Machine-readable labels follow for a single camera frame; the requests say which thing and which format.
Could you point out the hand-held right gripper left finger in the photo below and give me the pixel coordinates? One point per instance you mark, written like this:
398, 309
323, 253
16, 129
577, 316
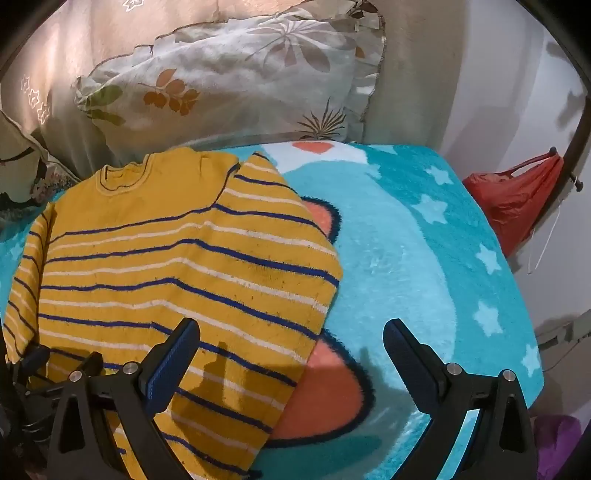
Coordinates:
171, 357

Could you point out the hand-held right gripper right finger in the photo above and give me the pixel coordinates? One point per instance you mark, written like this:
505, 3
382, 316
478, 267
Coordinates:
406, 357

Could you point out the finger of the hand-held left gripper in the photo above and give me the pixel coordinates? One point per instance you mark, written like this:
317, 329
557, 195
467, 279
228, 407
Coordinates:
92, 362
32, 360

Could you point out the yellow striped sweater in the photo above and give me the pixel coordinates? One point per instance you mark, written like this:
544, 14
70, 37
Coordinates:
138, 258

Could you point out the teal cartoon print blanket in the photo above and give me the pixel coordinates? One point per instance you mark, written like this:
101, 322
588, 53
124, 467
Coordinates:
406, 258

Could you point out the purple cloth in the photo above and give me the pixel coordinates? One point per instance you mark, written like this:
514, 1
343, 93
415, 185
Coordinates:
558, 443

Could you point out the dark leaf patterned pillow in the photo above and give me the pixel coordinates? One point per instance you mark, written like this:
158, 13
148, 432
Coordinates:
23, 184

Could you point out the red plastic bag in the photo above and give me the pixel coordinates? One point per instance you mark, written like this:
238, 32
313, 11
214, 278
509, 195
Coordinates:
512, 198

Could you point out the dark curved metal rod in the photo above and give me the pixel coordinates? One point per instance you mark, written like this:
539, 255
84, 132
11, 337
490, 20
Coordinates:
565, 175

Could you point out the white floral pillow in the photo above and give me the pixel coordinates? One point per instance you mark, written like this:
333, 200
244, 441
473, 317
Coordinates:
231, 78

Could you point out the grey metal frame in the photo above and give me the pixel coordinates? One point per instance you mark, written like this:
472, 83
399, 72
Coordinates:
565, 334

